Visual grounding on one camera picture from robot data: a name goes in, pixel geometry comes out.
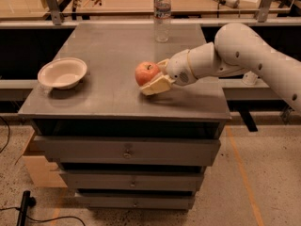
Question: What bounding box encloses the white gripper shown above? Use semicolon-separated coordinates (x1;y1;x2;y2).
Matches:
140;49;197;96

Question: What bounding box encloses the red apple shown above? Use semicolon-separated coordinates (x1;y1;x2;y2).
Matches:
135;61;160;86

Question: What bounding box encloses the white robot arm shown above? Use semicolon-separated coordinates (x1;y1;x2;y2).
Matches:
135;23;301;112

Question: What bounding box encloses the clear plastic water bottle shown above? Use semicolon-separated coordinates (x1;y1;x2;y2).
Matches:
153;0;171;42

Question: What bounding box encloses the grey drawer cabinet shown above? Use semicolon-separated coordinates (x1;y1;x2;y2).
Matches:
19;24;230;197

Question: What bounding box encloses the white paper bowl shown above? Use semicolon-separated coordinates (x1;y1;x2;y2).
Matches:
38;57;87;89

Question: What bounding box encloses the top grey drawer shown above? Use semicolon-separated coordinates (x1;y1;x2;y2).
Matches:
34;136;220;166

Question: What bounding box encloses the grey drawer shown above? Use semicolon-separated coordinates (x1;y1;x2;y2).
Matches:
59;170;203;191
34;136;220;166
74;193;195;210

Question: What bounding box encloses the middle grey drawer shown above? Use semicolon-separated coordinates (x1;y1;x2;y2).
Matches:
59;170;203;191

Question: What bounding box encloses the bottom grey drawer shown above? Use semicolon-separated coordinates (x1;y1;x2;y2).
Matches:
74;193;195;210

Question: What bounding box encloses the cardboard box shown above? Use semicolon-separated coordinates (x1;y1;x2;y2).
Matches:
22;131;67;188

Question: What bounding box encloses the wooden workbench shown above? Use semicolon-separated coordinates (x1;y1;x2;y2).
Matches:
0;0;294;21

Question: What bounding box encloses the black power strip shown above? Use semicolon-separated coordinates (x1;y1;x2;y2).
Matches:
16;190;36;226

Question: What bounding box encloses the left metal bracket post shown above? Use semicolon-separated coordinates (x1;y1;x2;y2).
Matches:
45;0;63;25

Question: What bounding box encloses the metal bracket post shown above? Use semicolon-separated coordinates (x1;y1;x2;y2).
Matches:
45;0;63;25
254;0;274;23

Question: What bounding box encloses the right metal bracket post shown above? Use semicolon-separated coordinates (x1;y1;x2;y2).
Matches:
254;0;274;23

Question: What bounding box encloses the black floor cable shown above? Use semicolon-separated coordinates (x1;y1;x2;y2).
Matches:
0;206;87;226

